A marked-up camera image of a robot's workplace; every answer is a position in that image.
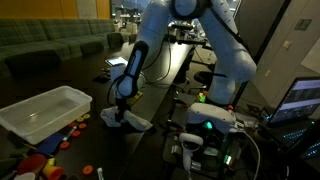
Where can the white marker pen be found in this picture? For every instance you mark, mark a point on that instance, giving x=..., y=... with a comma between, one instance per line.
x=100, y=173

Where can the orange disc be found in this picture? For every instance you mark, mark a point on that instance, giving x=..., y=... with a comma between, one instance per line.
x=87, y=170

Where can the white VR controller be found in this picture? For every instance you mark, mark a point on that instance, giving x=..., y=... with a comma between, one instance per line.
x=190, y=143

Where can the blue cloth pouch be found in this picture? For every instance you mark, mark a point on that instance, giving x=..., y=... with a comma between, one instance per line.
x=50, y=144

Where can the green plaid sofa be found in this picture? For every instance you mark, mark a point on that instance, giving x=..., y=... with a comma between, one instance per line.
x=67, y=37

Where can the red cup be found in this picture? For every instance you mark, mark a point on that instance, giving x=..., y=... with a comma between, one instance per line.
x=33, y=163

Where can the white terry cloth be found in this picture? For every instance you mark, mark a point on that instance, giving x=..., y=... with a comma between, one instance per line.
x=108, y=115

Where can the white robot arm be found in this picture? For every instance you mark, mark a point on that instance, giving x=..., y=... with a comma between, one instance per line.
x=234, y=62

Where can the white plastic storage bin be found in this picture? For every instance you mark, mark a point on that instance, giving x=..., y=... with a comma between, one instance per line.
x=40, y=116

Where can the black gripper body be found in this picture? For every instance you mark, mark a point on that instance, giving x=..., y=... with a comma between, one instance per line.
x=122, y=106

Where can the yellow cup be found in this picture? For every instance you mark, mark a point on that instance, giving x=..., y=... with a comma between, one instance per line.
x=51, y=172

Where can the tablet with lit screen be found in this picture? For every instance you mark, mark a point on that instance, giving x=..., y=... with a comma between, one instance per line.
x=116, y=60

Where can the open laptop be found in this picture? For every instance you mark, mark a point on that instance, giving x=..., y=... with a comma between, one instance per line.
x=291, y=123

